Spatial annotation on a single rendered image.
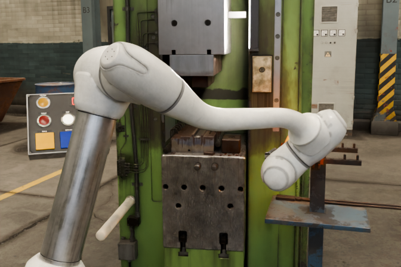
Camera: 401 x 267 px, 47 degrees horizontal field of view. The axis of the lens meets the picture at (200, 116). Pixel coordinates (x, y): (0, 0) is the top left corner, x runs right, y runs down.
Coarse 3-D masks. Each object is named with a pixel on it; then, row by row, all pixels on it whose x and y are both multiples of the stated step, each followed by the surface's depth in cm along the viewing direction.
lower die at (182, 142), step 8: (184, 128) 237; (192, 128) 232; (176, 136) 216; (184, 136) 211; (192, 136) 211; (208, 136) 210; (176, 144) 212; (184, 144) 212; (192, 144) 211; (200, 144) 211; (208, 144) 210; (184, 152) 212; (192, 152) 212; (200, 152) 211
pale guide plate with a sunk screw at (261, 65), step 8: (256, 56) 213; (264, 56) 213; (256, 64) 214; (264, 64) 213; (256, 72) 214; (264, 72) 214; (256, 80) 215; (264, 80) 214; (256, 88) 215; (264, 88) 215
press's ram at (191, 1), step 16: (160, 0) 203; (176, 0) 202; (192, 0) 201; (208, 0) 200; (224, 0) 200; (160, 16) 204; (176, 16) 203; (192, 16) 202; (208, 16) 201; (224, 16) 201; (240, 16) 218; (160, 32) 205; (176, 32) 204; (192, 32) 203; (208, 32) 202; (224, 32) 202; (160, 48) 206; (176, 48) 205; (192, 48) 204; (208, 48) 203; (224, 48) 203
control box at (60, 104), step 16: (32, 96) 201; (48, 96) 203; (64, 96) 204; (32, 112) 198; (48, 112) 200; (64, 112) 202; (32, 128) 196; (48, 128) 197; (64, 128) 199; (32, 144) 193
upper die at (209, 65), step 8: (176, 56) 206; (184, 56) 205; (192, 56) 205; (200, 56) 204; (208, 56) 204; (216, 56) 216; (176, 64) 207; (184, 64) 206; (192, 64) 206; (200, 64) 205; (208, 64) 205; (216, 64) 217; (176, 72) 207; (184, 72) 207; (192, 72) 206; (200, 72) 206; (208, 72) 205; (216, 72) 217
